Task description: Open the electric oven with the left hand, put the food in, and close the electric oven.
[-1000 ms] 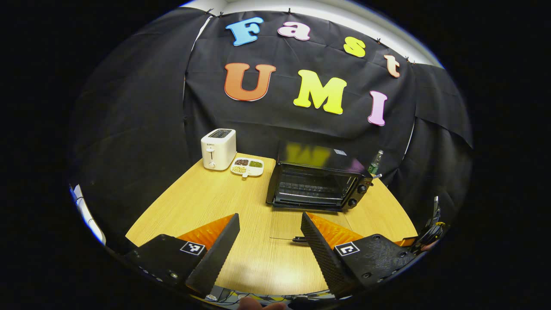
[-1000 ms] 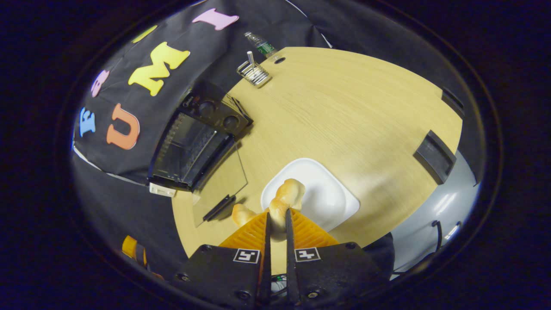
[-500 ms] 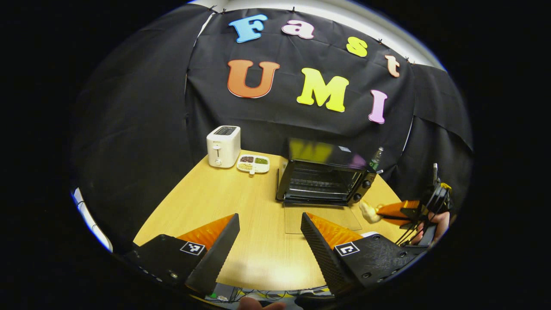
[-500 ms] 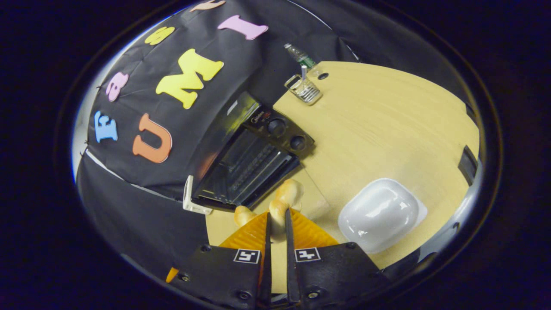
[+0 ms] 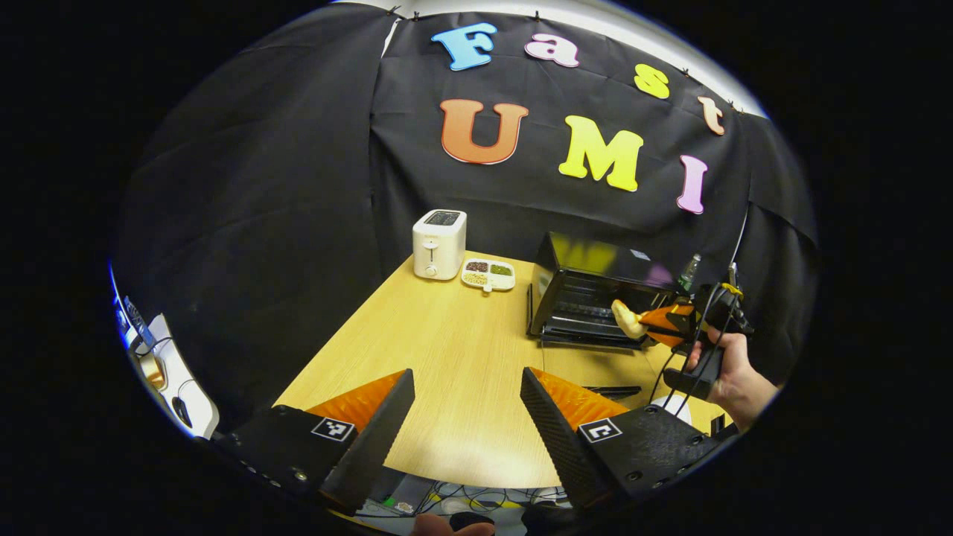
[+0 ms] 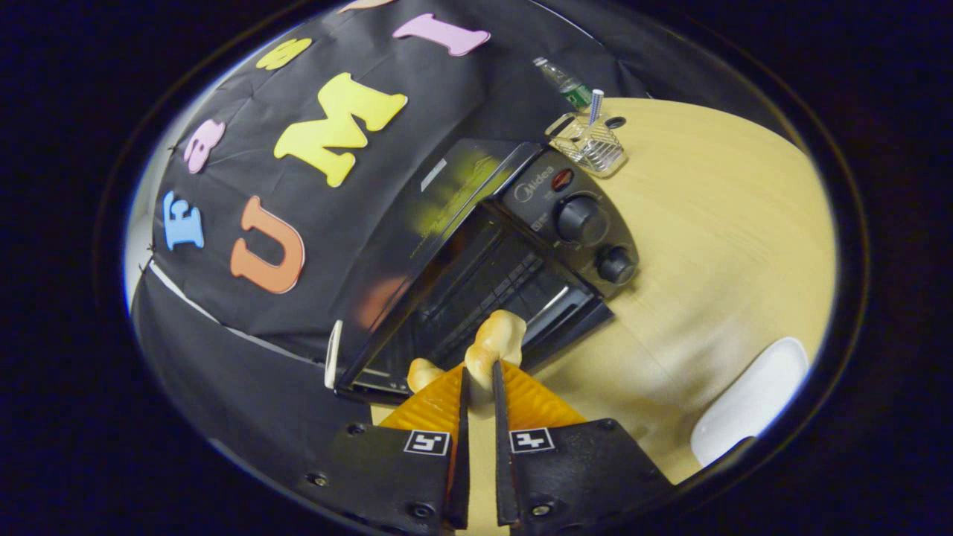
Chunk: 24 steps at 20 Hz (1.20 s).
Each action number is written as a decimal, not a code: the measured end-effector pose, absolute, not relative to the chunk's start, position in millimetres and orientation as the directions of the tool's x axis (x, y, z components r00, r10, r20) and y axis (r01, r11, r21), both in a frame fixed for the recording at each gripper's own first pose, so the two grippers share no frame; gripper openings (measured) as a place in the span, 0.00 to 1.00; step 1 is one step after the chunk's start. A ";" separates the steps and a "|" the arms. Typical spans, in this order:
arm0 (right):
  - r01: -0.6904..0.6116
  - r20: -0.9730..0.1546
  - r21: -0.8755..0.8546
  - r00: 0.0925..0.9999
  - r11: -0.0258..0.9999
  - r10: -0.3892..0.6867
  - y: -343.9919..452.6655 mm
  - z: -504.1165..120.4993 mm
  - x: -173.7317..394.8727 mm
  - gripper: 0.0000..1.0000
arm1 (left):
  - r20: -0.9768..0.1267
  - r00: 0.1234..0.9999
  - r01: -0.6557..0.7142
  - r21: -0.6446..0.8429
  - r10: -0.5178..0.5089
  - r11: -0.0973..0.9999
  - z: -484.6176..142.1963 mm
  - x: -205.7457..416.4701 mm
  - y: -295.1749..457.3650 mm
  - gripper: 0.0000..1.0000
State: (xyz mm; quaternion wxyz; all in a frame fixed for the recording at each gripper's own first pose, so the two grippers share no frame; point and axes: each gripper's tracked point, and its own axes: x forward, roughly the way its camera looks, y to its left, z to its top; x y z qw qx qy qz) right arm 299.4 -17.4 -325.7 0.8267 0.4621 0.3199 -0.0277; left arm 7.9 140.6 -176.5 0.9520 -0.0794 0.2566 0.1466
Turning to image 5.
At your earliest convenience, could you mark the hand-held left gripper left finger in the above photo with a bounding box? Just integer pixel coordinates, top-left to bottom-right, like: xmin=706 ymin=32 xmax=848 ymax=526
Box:
xmin=211 ymin=368 xmax=416 ymax=516

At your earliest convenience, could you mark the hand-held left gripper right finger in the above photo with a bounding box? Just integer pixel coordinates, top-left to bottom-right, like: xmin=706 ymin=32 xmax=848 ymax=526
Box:
xmin=519 ymin=366 xmax=723 ymax=511

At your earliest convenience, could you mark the beige bread roll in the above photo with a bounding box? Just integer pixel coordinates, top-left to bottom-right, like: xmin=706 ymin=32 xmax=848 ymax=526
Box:
xmin=612 ymin=299 xmax=648 ymax=340

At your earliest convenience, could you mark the black electric oven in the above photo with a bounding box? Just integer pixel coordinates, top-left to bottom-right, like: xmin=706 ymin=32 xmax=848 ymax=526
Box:
xmin=527 ymin=232 xmax=689 ymax=401

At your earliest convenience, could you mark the white oval plate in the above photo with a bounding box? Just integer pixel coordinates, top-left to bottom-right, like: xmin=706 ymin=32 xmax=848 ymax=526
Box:
xmin=651 ymin=395 xmax=693 ymax=425

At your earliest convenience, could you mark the white divided seed dish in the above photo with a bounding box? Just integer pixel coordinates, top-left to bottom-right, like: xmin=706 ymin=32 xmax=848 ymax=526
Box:
xmin=461 ymin=258 xmax=516 ymax=293

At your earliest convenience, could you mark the white toaster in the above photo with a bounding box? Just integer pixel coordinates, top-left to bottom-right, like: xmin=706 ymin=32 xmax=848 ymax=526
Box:
xmin=412 ymin=209 xmax=468 ymax=281

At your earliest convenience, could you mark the brown tape roll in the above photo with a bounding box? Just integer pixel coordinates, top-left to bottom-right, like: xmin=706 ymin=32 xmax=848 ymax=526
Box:
xmin=141 ymin=354 xmax=168 ymax=392

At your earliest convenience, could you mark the black backdrop cloth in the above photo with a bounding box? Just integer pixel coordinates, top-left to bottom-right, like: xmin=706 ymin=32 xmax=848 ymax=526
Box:
xmin=112 ymin=4 xmax=820 ymax=433

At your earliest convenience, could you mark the laptop with lit screen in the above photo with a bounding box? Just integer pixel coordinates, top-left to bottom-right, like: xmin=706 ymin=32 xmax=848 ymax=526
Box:
xmin=112 ymin=294 xmax=157 ymax=351

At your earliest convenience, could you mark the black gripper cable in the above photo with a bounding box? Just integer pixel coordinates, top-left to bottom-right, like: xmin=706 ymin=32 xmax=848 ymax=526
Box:
xmin=648 ymin=261 xmax=747 ymax=406

